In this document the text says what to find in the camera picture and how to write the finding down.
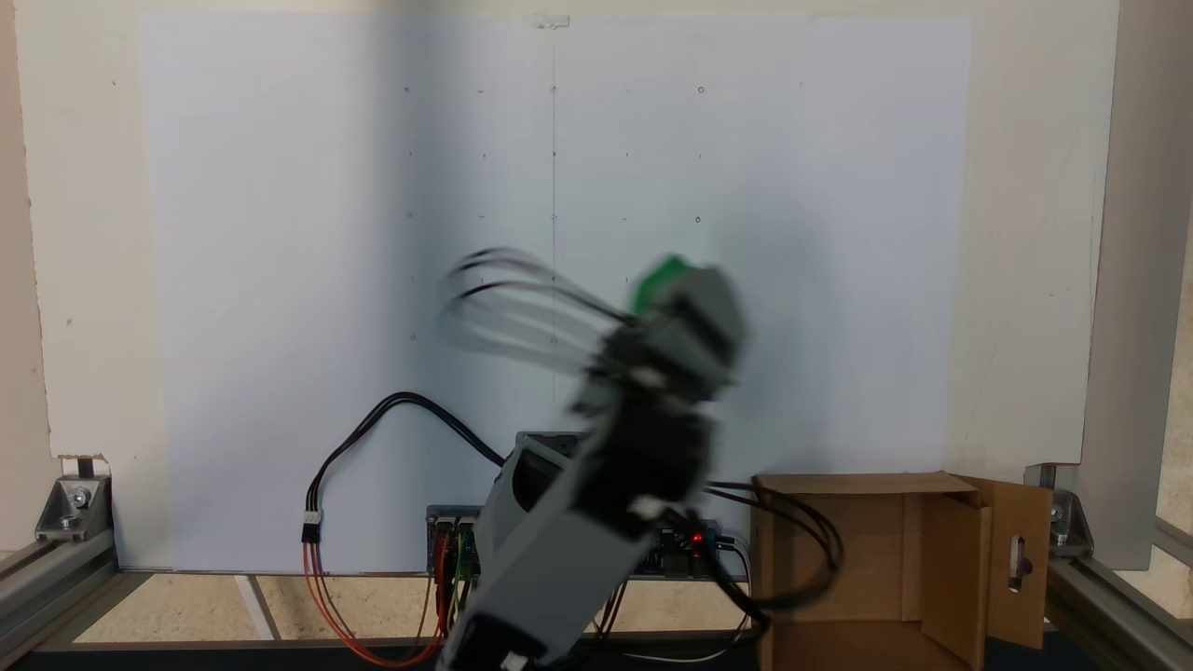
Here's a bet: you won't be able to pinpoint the green dice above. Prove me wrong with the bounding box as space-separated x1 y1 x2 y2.
632 254 692 316

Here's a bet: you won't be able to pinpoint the circuit board with jumper wires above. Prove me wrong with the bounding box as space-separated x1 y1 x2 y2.
427 506 490 579

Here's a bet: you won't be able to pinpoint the black servo cable bundle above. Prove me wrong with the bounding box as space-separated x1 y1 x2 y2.
436 245 844 639

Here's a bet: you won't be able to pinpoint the brown cardboard box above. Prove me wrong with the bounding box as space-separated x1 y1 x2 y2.
750 471 1054 671

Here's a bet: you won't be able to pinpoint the metal corner bracket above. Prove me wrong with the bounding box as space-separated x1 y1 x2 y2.
35 475 113 542
1048 488 1094 560

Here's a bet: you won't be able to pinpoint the white cable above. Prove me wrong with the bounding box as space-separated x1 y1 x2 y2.
596 638 751 665

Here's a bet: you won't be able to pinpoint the red and orange wires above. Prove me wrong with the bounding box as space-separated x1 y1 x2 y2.
303 541 450 668

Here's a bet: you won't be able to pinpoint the white paper sheet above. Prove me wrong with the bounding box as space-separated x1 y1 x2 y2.
140 14 972 574

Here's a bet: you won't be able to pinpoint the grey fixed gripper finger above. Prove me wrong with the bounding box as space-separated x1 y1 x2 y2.
666 266 747 369

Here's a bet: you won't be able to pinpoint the black power cable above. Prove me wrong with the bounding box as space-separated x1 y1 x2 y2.
303 391 509 546

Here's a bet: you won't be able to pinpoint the aluminium frame rail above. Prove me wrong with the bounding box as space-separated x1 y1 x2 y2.
0 536 122 655
1044 515 1193 671

